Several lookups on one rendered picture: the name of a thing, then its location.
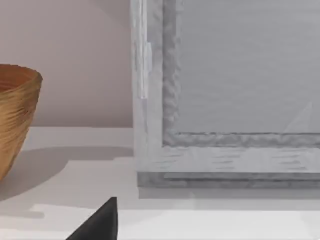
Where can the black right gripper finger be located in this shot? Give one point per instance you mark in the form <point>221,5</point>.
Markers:
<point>103,223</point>

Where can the brown woven basket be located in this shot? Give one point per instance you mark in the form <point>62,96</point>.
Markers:
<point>15,115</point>

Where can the pale grey cabinet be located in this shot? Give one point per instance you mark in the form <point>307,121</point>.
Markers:
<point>225,100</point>

